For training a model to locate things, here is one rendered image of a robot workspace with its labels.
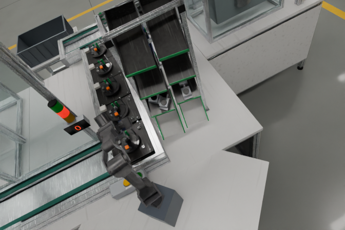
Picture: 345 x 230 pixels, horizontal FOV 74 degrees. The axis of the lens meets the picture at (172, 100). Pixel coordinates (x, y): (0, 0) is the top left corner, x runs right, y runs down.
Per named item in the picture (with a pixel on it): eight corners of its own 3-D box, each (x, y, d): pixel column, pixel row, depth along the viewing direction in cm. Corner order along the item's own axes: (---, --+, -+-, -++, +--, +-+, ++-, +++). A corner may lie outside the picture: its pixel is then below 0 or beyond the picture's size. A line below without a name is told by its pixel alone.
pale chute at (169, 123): (185, 130, 134) (185, 132, 129) (163, 137, 134) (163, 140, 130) (169, 84, 130) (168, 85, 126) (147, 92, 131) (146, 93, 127)
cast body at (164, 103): (168, 111, 119) (166, 109, 112) (160, 109, 120) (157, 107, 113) (172, 95, 120) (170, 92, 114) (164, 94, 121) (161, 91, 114)
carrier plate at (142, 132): (155, 151, 135) (154, 150, 133) (118, 171, 134) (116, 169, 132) (142, 121, 150) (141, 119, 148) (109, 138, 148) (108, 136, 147)
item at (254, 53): (304, 68, 254) (326, -4, 187) (216, 114, 249) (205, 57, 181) (265, 36, 296) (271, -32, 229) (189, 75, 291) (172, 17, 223)
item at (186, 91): (193, 98, 120) (192, 95, 113) (185, 101, 120) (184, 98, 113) (188, 83, 122) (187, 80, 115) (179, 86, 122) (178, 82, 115)
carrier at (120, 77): (131, 94, 166) (124, 83, 156) (101, 109, 165) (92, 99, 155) (123, 73, 181) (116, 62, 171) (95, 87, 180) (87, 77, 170)
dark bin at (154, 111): (175, 110, 119) (173, 107, 112) (151, 118, 120) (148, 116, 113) (159, 61, 126) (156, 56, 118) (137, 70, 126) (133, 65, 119)
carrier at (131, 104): (141, 119, 151) (134, 109, 141) (109, 136, 149) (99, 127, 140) (132, 94, 166) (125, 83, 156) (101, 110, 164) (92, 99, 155)
